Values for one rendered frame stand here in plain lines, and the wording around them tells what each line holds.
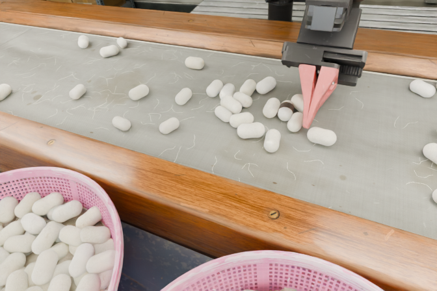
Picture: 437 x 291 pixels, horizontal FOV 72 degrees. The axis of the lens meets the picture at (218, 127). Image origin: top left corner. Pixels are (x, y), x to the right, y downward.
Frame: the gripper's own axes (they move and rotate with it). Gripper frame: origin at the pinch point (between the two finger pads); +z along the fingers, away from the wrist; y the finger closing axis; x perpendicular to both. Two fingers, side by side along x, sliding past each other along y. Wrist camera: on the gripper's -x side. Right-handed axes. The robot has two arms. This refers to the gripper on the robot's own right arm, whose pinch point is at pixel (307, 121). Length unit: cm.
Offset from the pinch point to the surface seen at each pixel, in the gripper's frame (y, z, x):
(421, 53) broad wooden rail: 13.3, -16.7, 13.4
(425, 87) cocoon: 13.9, -9.7, 8.4
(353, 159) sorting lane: 6.4, 3.4, -0.5
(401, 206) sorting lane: 11.7, 7.3, -3.8
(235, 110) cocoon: -10.2, 0.5, 0.2
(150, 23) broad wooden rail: -39.2, -16.2, 13.1
